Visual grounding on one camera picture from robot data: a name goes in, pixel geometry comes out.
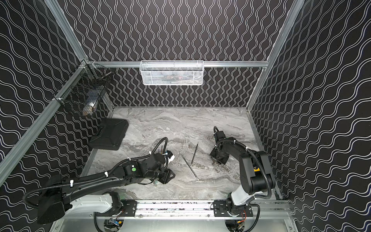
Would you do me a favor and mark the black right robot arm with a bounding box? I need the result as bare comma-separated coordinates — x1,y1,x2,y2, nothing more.
210,126,275,216

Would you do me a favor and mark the black plastic case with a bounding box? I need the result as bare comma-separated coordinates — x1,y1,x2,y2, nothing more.
88,119,129,150

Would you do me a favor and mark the aluminium back rail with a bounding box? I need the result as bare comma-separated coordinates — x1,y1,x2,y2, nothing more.
89,61,269,68

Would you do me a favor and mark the black wire basket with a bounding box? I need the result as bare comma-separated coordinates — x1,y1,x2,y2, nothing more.
56,62,113,117

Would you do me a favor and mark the aluminium left side rail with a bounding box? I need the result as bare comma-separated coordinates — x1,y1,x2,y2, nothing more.
1,61,87,184

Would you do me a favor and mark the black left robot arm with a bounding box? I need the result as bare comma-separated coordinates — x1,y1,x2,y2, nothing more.
22,137,175,224

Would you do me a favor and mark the white wire basket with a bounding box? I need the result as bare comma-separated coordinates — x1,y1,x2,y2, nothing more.
139,65,205,86

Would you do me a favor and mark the black pencil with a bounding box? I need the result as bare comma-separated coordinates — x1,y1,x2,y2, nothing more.
191,143,199,165

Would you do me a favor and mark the aluminium corner post left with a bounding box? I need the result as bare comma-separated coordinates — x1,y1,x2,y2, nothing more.
44,0,88,61

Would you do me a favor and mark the aluminium corner post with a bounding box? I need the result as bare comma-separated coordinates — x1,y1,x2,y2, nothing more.
246,0,305,113
44,0,88,61

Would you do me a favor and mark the aluminium corner post right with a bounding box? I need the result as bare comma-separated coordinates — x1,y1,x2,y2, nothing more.
246,0,305,113

